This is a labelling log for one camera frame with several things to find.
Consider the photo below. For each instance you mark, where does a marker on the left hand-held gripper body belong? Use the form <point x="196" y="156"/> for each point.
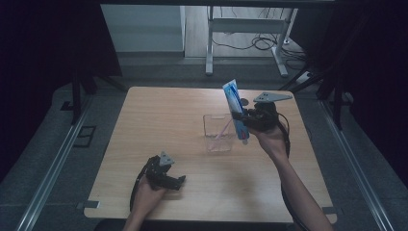
<point x="158" y="173"/>

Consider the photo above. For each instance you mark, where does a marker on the blue and white toothpaste tube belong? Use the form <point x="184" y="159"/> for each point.
<point x="235" y="102"/>

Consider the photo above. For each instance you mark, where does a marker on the black floor bracket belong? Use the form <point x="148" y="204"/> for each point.
<point x="66" y="106"/>

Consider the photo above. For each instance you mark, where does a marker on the black metal stand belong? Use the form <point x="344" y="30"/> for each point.
<point x="76" y="96"/>
<point x="336" y="102"/>

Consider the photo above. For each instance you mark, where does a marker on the aluminium floor rail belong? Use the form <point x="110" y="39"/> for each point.
<point x="51" y="173"/>
<point x="356" y="173"/>

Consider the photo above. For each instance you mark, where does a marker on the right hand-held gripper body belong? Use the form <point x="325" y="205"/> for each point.
<point x="266" y="115"/>

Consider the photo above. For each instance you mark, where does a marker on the white desk frame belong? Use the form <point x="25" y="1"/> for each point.
<point x="209" y="41"/>

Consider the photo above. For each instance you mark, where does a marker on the grey table bracket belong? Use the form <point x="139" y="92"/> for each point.
<point x="88" y="204"/>

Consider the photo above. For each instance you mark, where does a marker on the black floor frame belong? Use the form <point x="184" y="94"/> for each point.
<point x="85" y="136"/>

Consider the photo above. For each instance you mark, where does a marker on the dark curtain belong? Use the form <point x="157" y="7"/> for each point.
<point x="378" y="64"/>
<point x="38" y="48"/>

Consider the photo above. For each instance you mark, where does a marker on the white cabinet panel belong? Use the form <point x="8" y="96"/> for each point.
<point x="141" y="29"/>

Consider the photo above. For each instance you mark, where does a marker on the white power strip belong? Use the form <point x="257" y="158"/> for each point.
<point x="304" y="78"/>

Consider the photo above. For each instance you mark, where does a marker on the black round table grommet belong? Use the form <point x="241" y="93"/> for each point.
<point x="245" y="101"/>

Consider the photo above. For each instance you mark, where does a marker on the clear plastic container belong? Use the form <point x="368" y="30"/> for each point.
<point x="218" y="134"/>

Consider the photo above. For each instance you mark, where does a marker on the person's right hand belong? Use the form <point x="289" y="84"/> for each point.
<point x="272" y="141"/>

